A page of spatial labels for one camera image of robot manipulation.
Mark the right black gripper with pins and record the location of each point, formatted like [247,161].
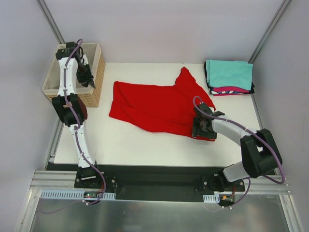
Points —
[201,126]

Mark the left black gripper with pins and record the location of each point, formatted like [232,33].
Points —
[85,77]

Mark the wicker basket with cloth liner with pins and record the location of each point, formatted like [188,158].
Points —
[89,90]

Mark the red t shirt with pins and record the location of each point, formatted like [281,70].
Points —
[168,109]

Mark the pink t shirt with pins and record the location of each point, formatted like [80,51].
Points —
[228,91]

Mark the black t shirt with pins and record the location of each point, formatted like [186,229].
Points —
[252,89]

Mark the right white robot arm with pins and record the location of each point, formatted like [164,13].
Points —
[259,152]

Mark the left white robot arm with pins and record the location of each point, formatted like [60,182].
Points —
[74,68]

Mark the left aluminium frame post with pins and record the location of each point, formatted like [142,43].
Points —
[51,21]

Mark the aluminium frame post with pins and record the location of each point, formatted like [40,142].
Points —
[273,23]
[51,21]

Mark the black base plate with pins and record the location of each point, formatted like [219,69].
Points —
[153,183]

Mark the right aluminium frame post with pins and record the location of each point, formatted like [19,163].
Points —
[273,23]

